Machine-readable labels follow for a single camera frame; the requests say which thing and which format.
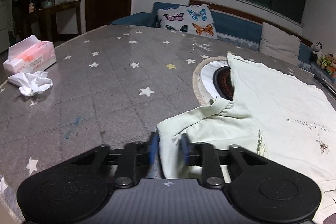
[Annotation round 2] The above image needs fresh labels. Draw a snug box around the pale green garment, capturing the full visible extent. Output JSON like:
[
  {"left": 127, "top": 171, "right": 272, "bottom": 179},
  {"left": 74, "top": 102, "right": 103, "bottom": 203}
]
[{"left": 157, "top": 54, "right": 335, "bottom": 223}]

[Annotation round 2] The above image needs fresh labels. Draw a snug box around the grey star-pattern tablecloth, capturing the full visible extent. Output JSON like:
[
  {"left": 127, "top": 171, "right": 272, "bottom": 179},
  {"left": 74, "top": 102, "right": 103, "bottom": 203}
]
[{"left": 0, "top": 24, "right": 336, "bottom": 224}]

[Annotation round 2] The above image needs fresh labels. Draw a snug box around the round induction cooktop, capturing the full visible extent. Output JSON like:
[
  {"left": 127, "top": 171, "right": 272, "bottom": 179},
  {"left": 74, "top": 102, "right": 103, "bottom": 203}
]
[{"left": 192, "top": 56, "right": 233, "bottom": 107}]

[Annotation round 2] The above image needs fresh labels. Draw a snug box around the crumpled white tissue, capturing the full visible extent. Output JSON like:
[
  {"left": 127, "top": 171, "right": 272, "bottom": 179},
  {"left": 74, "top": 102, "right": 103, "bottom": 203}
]
[{"left": 8, "top": 71, "right": 54, "bottom": 97}]

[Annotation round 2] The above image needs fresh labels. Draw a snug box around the blue sofa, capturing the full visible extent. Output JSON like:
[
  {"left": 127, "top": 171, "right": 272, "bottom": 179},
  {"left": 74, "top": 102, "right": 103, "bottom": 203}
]
[{"left": 112, "top": 2, "right": 311, "bottom": 70}]

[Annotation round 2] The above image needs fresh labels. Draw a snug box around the beige plain pillow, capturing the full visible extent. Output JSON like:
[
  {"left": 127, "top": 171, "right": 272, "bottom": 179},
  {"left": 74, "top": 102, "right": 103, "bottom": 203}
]
[{"left": 259, "top": 22, "right": 301, "bottom": 66}]

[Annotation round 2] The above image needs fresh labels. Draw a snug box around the butterfly print pillow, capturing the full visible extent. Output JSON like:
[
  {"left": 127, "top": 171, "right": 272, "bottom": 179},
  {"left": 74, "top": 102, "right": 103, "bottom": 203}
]
[{"left": 157, "top": 5, "right": 218, "bottom": 39}]

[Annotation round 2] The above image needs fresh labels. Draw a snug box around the black remote control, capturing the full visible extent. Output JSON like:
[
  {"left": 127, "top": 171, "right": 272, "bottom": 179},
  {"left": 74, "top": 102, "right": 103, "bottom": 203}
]
[{"left": 314, "top": 75, "right": 336, "bottom": 98}]

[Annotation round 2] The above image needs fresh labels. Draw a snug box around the pink tissue pack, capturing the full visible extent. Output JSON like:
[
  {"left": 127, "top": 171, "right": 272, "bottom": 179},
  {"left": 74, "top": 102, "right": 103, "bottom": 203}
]
[{"left": 3, "top": 35, "right": 56, "bottom": 76}]

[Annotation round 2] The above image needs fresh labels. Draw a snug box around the panda plush toy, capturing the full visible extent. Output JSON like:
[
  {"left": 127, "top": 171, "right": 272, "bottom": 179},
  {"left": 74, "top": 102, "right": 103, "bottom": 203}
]
[{"left": 309, "top": 42, "right": 323, "bottom": 62}]

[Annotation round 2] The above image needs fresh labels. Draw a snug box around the orange yellow plush toy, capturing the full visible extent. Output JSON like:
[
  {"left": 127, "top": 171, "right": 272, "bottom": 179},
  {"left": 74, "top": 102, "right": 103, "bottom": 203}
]
[{"left": 317, "top": 53, "right": 336, "bottom": 78}]

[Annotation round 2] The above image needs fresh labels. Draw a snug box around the dark wooden side table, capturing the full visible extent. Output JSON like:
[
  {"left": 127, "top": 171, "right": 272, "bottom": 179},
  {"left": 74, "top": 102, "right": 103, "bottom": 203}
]
[{"left": 37, "top": 0, "right": 83, "bottom": 42}]

